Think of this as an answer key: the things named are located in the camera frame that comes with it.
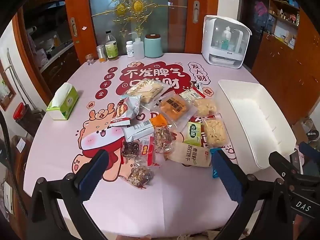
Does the orange cake packet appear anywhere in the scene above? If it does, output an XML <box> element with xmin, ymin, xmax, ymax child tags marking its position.
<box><xmin>153</xmin><ymin>92</ymin><xmax>198</xmax><ymax>127</ymax></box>

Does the white squeeze bottle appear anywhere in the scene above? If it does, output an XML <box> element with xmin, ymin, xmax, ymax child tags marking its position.
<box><xmin>132</xmin><ymin>32</ymin><xmax>146</xmax><ymax>59</ymax></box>

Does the small green pastry packet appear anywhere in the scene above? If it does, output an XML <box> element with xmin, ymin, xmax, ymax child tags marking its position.
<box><xmin>186</xmin><ymin>121</ymin><xmax>203</xmax><ymax>147</ymax></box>

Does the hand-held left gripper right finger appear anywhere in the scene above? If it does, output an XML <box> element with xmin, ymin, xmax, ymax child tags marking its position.
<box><xmin>211</xmin><ymin>149</ymin><xmax>298</xmax><ymax>240</ymax></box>

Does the white sterilizer cabinet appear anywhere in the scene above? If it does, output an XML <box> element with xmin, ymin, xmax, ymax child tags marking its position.
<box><xmin>201</xmin><ymin>15</ymin><xmax>252</xmax><ymax>69</ymax></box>

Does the glass door with gold ornament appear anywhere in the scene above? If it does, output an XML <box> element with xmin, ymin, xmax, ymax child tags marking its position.
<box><xmin>87</xmin><ymin>0</ymin><xmax>193</xmax><ymax>55</ymax></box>

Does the glass bottle with green label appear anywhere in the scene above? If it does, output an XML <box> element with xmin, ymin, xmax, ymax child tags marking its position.
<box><xmin>104</xmin><ymin>30</ymin><xmax>119</xmax><ymax>61</ymax></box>

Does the beige cracker packet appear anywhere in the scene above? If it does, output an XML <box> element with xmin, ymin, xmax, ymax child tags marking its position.
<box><xmin>167</xmin><ymin>142</ymin><xmax>213</xmax><ymax>168</ymax></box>

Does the teal canister with brown lid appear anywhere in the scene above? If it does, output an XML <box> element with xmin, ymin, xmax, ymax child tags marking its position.
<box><xmin>144</xmin><ymin>33</ymin><xmax>163</xmax><ymax>58</ymax></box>

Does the dark wooden door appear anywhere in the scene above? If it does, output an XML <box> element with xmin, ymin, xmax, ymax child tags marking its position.
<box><xmin>240</xmin><ymin>0</ymin><xmax>269</xmax><ymax>68</ymax></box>

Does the clear puffed rice cake packet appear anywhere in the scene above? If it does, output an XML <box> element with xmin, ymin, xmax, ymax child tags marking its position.
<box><xmin>192</xmin><ymin>98</ymin><xmax>217</xmax><ymax>117</ymax></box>
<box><xmin>202</xmin><ymin>116</ymin><xmax>229</xmax><ymax>148</ymax></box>

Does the white and orange bar wrapper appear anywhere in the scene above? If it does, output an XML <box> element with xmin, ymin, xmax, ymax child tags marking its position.
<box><xmin>122</xmin><ymin>115</ymin><xmax>168</xmax><ymax>142</ymax></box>

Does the orange wooden cabinet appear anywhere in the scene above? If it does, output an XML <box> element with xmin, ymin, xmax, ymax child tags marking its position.
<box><xmin>251</xmin><ymin>0</ymin><xmax>320</xmax><ymax>125</ymax></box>

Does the white plastic bin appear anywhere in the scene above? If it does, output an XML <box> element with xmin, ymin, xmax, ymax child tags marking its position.
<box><xmin>218</xmin><ymin>79</ymin><xmax>297</xmax><ymax>175</ymax></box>

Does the blue snack packet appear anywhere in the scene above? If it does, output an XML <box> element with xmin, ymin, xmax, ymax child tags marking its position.
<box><xmin>209</xmin><ymin>148</ymin><xmax>220</xmax><ymax>179</ymax></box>

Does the clear nut cluster packet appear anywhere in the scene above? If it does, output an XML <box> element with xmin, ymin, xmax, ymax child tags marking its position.
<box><xmin>120</xmin><ymin>164</ymin><xmax>154</xmax><ymax>189</ymax></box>

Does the clear nut bar packet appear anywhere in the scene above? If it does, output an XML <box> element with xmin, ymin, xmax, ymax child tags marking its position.
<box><xmin>152</xmin><ymin>126</ymin><xmax>175</xmax><ymax>154</ymax></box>

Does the beige packet with red edges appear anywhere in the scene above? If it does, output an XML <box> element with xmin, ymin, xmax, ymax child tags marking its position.
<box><xmin>179</xmin><ymin>86</ymin><xmax>207</xmax><ymax>103</ymax></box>

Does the pink printed tablecloth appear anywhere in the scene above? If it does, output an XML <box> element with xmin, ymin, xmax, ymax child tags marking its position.
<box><xmin>24</xmin><ymin>52</ymin><xmax>270</xmax><ymax>238</ymax></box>

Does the green tissue box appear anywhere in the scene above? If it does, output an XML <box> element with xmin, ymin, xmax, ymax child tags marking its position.
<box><xmin>46</xmin><ymin>82</ymin><xmax>78</xmax><ymax>120</ymax></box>

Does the red and grey chip bag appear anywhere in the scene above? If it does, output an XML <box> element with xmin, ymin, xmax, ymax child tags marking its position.
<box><xmin>109</xmin><ymin>96</ymin><xmax>142</xmax><ymax>127</ymax></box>

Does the dark fruit bar packet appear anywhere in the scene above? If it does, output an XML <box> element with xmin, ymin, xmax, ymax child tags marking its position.
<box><xmin>122</xmin><ymin>139</ymin><xmax>156</xmax><ymax>167</ymax></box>

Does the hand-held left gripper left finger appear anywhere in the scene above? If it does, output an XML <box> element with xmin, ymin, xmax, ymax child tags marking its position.
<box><xmin>26</xmin><ymin>149</ymin><xmax>118</xmax><ymax>240</ymax></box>

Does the clear bread slice packet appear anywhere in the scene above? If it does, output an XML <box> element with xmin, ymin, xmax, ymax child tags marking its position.
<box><xmin>126</xmin><ymin>79</ymin><xmax>172</xmax><ymax>104</ymax></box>

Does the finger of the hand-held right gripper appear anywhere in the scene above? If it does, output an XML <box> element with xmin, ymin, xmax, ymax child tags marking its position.
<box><xmin>269</xmin><ymin>152</ymin><xmax>303</xmax><ymax>178</ymax></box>
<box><xmin>299</xmin><ymin>142</ymin><xmax>320</xmax><ymax>161</ymax></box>

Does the small metal can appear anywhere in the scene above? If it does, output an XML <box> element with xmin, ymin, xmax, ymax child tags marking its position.
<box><xmin>96</xmin><ymin>45</ymin><xmax>107</xmax><ymax>63</ymax></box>

